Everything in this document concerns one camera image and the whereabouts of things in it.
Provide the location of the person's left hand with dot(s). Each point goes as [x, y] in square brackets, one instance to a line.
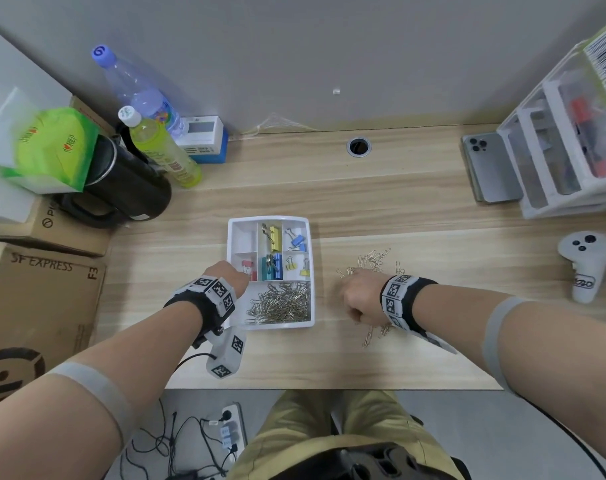
[230, 277]

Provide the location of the person's right hand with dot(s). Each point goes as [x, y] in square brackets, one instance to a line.
[363, 297]

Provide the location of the small pink binder clip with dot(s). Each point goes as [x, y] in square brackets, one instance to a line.
[246, 268]

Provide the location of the large teal binder clip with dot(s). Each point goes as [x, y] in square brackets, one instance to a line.
[264, 269]

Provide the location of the white compartment tray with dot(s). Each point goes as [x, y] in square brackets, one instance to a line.
[238, 239]

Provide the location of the large yellow binder clip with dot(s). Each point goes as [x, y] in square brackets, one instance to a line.
[275, 239]

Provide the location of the pile of silver paper clips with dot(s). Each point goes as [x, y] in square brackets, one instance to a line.
[283, 304]

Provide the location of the small blue binder clip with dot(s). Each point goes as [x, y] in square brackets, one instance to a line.
[298, 243]

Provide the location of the person's left forearm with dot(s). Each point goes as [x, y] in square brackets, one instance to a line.
[133, 354]

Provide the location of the person's right forearm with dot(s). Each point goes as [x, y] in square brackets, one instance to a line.
[458, 314]

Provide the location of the white and blue small box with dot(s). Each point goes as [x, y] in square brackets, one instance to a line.
[203, 134]

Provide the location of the person's khaki trousers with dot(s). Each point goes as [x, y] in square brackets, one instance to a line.
[293, 429]

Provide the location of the small cardboard box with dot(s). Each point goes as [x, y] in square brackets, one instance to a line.
[68, 234]

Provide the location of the large printed cardboard box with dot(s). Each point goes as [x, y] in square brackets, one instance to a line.
[38, 314]

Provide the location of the black left wristband with markers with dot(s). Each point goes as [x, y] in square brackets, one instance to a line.
[198, 299]

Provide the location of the black wristband with markers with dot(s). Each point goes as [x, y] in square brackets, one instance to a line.
[408, 294]
[198, 299]

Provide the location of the black right wristband with markers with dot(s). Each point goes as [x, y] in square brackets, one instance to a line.
[408, 294]

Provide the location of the black kettle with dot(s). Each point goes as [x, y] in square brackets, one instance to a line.
[128, 184]

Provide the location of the white power strip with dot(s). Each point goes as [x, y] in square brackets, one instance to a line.
[238, 419]

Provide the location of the yellow drink bottle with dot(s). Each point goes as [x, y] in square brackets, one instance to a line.
[163, 149]

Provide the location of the clear plastic film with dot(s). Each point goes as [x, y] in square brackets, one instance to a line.
[273, 124]

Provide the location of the grey smartphone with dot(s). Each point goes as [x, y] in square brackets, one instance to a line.
[493, 169]

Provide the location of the clear purple-capped water bottle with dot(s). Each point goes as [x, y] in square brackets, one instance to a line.
[138, 94]

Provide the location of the white handheld controller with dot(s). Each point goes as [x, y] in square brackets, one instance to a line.
[583, 274]

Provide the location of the green tissue pack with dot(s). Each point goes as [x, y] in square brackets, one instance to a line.
[53, 144]

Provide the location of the white drawer organizer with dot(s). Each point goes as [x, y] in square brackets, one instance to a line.
[568, 207]

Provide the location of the white flat carton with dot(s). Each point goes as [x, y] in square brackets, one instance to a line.
[13, 69]

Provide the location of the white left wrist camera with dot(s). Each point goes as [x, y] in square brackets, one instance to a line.
[225, 354]

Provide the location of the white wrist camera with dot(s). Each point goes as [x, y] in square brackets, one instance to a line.
[440, 344]
[225, 354]

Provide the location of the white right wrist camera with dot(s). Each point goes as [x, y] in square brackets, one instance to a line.
[440, 344]

